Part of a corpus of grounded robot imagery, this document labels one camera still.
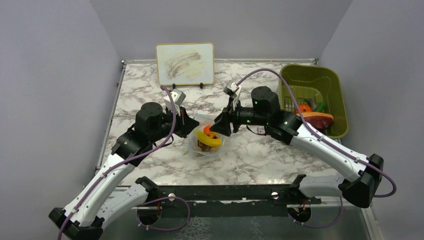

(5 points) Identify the yellow framed whiteboard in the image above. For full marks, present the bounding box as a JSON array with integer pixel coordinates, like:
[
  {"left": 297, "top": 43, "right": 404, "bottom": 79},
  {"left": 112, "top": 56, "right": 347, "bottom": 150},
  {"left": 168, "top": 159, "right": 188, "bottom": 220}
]
[{"left": 155, "top": 42, "right": 215, "bottom": 86}]

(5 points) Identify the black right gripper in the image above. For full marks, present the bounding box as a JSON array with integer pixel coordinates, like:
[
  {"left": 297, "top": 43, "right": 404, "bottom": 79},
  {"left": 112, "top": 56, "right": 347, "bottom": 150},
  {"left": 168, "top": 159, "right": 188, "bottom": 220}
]
[{"left": 210, "top": 96, "right": 269, "bottom": 136}]

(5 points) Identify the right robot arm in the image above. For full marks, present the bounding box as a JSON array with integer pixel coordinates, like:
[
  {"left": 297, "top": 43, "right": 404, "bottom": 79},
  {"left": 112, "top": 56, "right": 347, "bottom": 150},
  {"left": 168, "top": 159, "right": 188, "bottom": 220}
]
[{"left": 210, "top": 84, "right": 384, "bottom": 208}]

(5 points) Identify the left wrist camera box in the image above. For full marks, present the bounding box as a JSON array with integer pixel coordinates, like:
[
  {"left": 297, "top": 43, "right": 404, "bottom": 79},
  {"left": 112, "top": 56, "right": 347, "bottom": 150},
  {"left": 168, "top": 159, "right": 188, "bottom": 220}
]
[{"left": 162, "top": 89, "right": 186, "bottom": 116}]

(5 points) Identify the yellow toy banana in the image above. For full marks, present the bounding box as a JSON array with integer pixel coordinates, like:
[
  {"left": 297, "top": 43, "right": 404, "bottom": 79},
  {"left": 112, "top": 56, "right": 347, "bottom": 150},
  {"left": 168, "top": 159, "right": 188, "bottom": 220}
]
[{"left": 196, "top": 130, "right": 222, "bottom": 147}]

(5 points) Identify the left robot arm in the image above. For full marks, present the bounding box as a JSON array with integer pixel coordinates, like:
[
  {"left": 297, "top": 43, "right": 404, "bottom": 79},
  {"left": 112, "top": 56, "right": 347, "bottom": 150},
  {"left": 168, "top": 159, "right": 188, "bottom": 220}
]
[{"left": 48, "top": 102, "right": 200, "bottom": 240}]

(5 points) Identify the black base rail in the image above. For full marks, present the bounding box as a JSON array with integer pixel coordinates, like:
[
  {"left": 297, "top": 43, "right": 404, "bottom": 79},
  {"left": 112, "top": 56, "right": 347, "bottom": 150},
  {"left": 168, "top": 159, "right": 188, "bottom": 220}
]
[{"left": 137, "top": 184, "right": 321, "bottom": 222}]

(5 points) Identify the grey toy fish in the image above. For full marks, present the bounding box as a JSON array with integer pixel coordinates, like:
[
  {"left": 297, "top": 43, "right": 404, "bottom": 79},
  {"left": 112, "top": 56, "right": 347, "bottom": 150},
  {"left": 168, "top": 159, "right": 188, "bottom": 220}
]
[{"left": 303, "top": 97, "right": 318, "bottom": 110}]

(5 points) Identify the olive green plastic bin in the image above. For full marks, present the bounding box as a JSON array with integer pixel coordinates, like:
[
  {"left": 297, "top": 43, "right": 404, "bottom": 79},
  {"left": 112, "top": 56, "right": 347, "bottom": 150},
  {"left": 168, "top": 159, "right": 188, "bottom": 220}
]
[{"left": 280, "top": 64, "right": 349, "bottom": 139}]

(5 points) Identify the clear blue zip top bag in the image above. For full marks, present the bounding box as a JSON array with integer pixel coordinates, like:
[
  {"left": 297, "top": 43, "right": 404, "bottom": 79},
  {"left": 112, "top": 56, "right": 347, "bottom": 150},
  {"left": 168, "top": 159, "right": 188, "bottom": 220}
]
[{"left": 184, "top": 114, "right": 225, "bottom": 157}]

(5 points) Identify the red white small card box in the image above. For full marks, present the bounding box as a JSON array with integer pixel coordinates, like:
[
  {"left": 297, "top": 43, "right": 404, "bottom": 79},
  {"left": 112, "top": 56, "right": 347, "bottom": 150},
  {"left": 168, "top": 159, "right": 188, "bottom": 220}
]
[{"left": 257, "top": 126, "right": 266, "bottom": 135}]

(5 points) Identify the purple orange toy slice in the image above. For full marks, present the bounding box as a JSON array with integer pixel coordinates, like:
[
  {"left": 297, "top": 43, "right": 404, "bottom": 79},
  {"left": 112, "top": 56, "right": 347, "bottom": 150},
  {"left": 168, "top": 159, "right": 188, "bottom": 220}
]
[{"left": 302, "top": 111, "right": 334, "bottom": 131}]

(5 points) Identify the green toy vegetable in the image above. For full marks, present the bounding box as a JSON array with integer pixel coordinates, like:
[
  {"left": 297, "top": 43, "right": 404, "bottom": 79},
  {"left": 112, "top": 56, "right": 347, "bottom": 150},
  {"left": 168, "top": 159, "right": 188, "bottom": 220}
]
[{"left": 313, "top": 102, "right": 327, "bottom": 113}]

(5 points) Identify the orange toy tangerine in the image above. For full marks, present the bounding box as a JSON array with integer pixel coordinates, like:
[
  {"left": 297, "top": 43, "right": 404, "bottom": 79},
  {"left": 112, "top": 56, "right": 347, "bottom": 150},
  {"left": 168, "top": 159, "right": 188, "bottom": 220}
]
[{"left": 203, "top": 125, "right": 216, "bottom": 138}]

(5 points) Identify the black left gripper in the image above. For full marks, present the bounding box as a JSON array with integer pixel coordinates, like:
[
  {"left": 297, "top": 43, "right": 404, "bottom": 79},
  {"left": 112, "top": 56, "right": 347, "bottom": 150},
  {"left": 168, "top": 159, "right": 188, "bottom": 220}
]
[{"left": 150, "top": 104, "right": 200, "bottom": 143}]

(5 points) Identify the orange toy pumpkin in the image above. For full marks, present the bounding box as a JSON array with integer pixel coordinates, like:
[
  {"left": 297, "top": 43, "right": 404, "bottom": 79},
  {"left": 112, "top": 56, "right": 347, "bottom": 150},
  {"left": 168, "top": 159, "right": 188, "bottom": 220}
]
[{"left": 294, "top": 104, "right": 313, "bottom": 115}]

